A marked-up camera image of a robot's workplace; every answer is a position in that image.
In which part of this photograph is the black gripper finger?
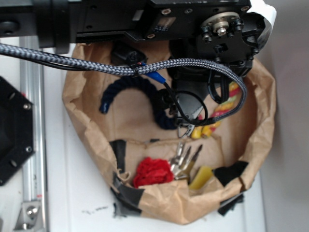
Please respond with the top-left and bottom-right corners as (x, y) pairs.
(178, 122), (195, 138)

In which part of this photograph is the bunch of silver keys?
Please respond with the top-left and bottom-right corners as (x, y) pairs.
(169, 141), (203, 183)

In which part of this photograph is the grey braided cable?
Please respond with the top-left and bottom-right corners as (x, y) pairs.
(0, 43), (248, 125)

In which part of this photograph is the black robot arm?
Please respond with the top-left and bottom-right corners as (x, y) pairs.
(0, 0), (272, 134)

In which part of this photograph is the thin black cable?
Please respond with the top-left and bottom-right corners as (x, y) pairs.
(40, 60), (230, 127)

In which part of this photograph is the aluminium extrusion rail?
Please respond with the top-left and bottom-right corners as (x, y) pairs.
(18, 37), (49, 232)

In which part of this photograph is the yellow sponge block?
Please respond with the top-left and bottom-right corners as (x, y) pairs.
(189, 166), (213, 190)

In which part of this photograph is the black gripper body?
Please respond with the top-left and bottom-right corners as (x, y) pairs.
(167, 40), (254, 121)

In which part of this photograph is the multicolour twisted rope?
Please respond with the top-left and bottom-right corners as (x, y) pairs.
(190, 81), (242, 140)

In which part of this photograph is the metal corner bracket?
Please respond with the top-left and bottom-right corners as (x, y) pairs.
(13, 201), (41, 232)

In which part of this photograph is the black rectangular box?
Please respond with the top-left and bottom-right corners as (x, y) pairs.
(111, 42), (147, 66)

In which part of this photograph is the red crumpled paper ball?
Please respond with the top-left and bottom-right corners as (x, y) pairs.
(133, 157), (174, 188)

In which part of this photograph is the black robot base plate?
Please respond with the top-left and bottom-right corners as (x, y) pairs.
(0, 77), (34, 186)

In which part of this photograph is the dark blue twisted rope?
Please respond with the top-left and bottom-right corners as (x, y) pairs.
(99, 75), (178, 131)

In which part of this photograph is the brown paper bag bin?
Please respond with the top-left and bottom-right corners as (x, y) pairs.
(62, 42), (277, 225)

